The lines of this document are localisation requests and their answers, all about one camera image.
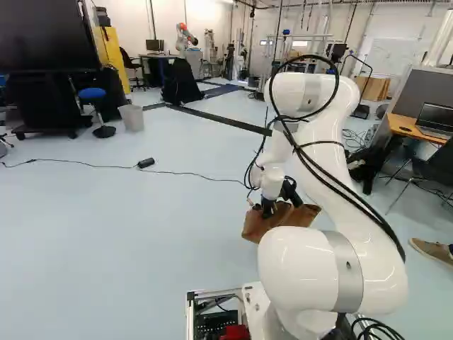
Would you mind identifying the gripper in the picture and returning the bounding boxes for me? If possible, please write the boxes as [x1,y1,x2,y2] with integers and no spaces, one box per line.
[260,194,277,219]

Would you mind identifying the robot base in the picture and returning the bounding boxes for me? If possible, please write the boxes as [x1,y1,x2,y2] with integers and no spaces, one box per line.
[185,281,404,340]

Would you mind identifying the wooden table with metal legs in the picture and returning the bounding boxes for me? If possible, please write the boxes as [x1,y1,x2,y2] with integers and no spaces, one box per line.
[384,112,453,217]

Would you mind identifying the grey waste bin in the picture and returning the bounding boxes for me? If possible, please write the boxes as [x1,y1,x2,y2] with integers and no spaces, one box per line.
[117,104,144,133]

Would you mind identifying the person's legs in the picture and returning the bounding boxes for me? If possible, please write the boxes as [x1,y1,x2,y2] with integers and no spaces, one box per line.
[408,237,453,272]

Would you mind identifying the open laptop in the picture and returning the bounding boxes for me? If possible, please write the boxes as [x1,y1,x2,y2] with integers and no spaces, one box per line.
[414,101,453,137]

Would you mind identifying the blue round stool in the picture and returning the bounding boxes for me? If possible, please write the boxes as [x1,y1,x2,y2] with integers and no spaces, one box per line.
[77,87,117,139]

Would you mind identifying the large black screen on cart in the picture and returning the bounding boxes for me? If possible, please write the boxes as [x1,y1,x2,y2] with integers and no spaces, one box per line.
[0,0,125,140]

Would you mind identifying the black floor cable cover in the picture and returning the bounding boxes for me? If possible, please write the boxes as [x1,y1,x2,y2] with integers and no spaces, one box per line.
[142,101,273,137]

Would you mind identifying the thin black floor cable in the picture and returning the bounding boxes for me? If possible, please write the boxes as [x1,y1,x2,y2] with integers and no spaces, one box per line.
[0,158,249,188]

